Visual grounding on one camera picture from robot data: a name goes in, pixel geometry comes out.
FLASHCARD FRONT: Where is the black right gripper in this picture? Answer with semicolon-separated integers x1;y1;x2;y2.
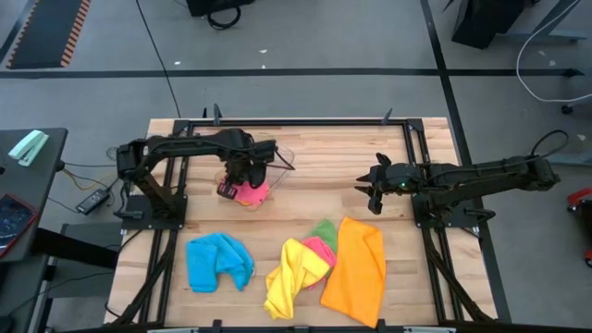
354;152;423;216

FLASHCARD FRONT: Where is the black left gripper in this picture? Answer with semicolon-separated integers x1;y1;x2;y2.
216;154;270;201

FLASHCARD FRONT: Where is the clear plastic bin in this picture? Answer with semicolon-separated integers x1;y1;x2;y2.
214;141;296;212

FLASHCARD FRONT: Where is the orange microfiber towel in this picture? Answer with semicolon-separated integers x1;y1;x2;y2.
320;216;388;328

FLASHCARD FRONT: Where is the yellow microfiber towel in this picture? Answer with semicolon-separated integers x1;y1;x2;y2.
263;238;332;321

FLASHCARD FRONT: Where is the blue microfiber towel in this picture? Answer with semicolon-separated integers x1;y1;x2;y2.
185;231;255;294

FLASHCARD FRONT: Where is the green microfiber towel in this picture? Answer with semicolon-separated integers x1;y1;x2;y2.
308;218;339;253

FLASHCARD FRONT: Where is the black power adapter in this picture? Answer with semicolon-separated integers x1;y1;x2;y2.
75;188;111;216

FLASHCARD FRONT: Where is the grey desk base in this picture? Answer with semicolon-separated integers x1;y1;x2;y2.
43;221;124;300

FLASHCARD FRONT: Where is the black side desk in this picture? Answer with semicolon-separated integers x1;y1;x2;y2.
0;128;69;264

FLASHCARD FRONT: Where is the black computer tower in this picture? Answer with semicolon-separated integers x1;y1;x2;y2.
186;0;256;18

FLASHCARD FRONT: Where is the black equipment cabinet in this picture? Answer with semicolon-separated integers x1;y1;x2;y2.
451;0;526;50

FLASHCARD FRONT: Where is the grey metal desk foot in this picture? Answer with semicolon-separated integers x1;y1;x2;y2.
549;152;592;167
499;28;589;43

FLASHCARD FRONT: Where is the red wheeled cart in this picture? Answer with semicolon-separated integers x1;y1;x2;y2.
567;187;592;268

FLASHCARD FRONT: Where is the mint green stapler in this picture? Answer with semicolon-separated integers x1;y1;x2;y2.
7;129;50;167

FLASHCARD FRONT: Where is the smartphone in red case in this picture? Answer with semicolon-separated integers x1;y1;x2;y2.
0;193;41;259

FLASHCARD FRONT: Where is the black mat with orange stripes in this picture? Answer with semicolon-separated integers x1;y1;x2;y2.
6;0;92;70

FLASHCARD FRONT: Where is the black aluminium table frame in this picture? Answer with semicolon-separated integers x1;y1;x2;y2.
104;117;512;333

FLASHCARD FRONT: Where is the yellow floor cable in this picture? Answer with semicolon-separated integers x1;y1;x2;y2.
62;164;129;191

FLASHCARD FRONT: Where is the black floor cable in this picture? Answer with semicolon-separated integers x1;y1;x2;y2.
135;0;182;119

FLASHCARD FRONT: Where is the black coiled cable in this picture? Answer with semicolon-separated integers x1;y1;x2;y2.
206;4;242;31

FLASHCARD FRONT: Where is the white floor cable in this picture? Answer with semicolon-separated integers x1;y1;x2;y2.
516;0;592;104

